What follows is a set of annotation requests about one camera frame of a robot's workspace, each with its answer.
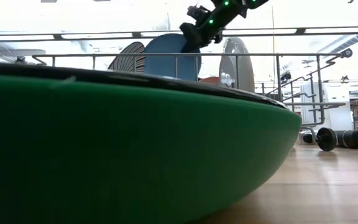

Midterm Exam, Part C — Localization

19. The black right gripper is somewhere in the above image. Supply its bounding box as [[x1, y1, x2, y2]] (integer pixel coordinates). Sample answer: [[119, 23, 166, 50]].
[[180, 17, 226, 54]]

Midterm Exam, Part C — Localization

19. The white plate red rim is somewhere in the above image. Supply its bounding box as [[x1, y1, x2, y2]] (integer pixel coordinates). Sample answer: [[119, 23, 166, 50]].
[[218, 37, 256, 93]]

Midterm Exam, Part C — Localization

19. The green plate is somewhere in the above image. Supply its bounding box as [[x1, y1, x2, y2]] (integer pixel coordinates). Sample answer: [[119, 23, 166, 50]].
[[0, 73, 303, 224]]

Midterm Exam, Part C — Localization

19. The blue dashed ceiling strip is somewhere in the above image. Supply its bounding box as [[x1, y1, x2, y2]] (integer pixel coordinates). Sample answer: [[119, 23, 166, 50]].
[[317, 32, 358, 54]]

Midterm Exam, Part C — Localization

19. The white column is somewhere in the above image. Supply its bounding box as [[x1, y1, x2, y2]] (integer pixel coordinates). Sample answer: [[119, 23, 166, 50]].
[[300, 82, 354, 131]]

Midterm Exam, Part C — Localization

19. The black cylindrical tool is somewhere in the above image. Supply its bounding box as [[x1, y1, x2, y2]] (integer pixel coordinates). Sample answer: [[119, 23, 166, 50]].
[[334, 129, 358, 149]]

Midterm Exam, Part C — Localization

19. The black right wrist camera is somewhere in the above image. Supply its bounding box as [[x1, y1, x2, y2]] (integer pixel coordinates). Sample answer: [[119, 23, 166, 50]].
[[186, 4, 213, 22]]

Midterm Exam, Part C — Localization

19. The dark ceiling rail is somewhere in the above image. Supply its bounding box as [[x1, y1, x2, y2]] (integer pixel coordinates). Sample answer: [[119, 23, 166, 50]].
[[0, 26, 358, 43]]

